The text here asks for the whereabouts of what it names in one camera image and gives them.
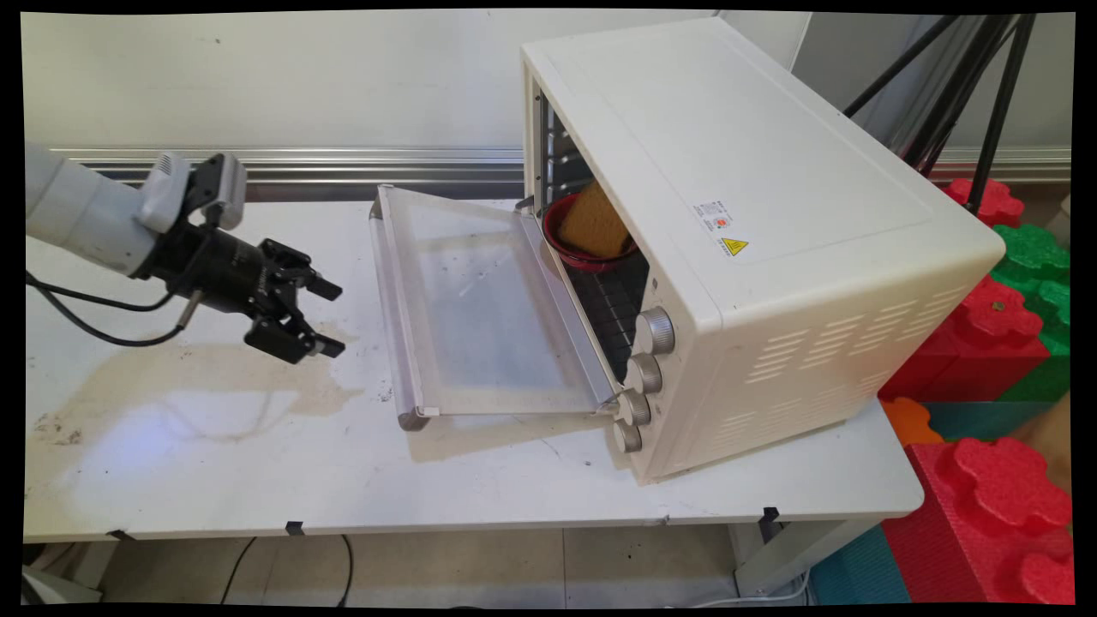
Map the dark green foam block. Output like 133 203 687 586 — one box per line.
921 353 1072 443

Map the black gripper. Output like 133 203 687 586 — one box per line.
135 218 347 366

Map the large red foam block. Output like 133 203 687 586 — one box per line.
883 437 1076 605

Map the orange foam block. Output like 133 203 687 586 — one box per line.
879 396 945 448

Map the aluminium wall rail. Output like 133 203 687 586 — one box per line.
51 146 1072 205

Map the small red foam block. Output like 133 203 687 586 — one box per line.
943 176 1026 229

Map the white cable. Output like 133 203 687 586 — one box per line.
686 572 812 606

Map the black wire oven rack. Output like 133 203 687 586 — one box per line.
566 257 650 380

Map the teal foam block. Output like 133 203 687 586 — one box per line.
809 524 914 605

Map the glass oven door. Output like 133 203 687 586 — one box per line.
369 184 620 432

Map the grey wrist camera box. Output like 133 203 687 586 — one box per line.
187 153 248 231

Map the black tripod stand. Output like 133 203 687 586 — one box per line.
843 14 1038 213

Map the red bowl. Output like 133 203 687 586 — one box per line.
542 193 640 274

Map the cream toaster oven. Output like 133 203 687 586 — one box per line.
519 17 1007 486

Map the medium red foam block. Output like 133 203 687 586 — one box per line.
878 274 1052 404

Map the brown toast slice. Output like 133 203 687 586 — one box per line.
557 178 634 260

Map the white table leg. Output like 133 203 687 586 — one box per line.
728 514 885 598

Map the large silver oven knob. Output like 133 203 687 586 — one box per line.
634 307 676 356

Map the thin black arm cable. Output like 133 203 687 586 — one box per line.
26 271 177 314
26 279 204 349

